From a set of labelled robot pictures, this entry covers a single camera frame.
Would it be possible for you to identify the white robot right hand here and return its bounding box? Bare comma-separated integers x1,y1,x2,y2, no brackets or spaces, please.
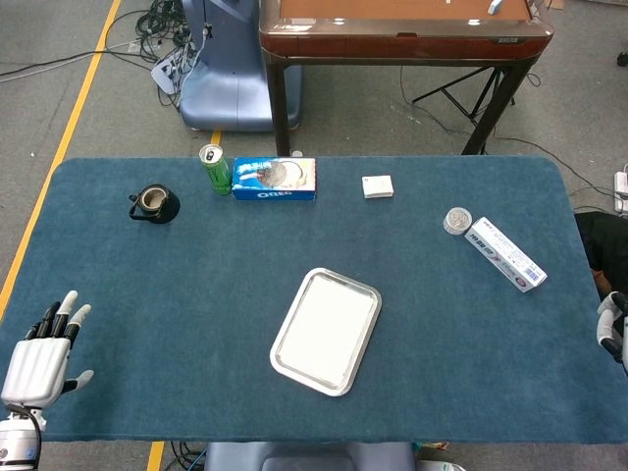
596,291,628,377

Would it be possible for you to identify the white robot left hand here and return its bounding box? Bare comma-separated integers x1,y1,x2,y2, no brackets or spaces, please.
0,289,94,409

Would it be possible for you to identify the white paper sheet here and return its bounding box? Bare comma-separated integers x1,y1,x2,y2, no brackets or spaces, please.
277,272,377,389

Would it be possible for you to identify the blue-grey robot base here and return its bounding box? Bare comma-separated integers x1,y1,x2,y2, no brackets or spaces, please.
179,0,303,132

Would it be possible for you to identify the silver metal tray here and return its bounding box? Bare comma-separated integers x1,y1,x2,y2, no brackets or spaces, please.
269,267,383,397

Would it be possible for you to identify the white toothpaste box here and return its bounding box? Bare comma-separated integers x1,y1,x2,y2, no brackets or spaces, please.
464,216,549,294

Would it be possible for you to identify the white power strip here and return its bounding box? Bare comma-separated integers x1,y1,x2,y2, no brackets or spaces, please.
613,171,628,213
150,48,190,94

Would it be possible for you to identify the blue table cloth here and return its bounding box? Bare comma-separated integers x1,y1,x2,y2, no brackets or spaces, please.
0,155,628,445

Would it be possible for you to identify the round clear plastic jar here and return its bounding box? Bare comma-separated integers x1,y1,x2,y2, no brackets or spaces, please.
442,206,474,236

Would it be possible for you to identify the green drink can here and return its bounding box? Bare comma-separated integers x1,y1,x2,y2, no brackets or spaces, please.
198,144,233,196

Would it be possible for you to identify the grey-blue robot torso base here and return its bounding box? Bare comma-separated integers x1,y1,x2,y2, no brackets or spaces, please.
203,441,418,471

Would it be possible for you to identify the small white tissue pack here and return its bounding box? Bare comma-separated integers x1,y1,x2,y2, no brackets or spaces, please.
361,175,395,200

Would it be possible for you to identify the blue Oreo cookie box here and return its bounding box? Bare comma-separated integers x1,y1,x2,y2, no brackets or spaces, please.
231,156,317,202

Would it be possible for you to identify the brown mahjong table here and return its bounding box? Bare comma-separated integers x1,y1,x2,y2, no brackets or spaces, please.
258,0,555,157

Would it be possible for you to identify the black cable bundle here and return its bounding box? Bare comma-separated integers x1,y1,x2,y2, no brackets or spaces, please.
164,441,207,471
131,0,197,109

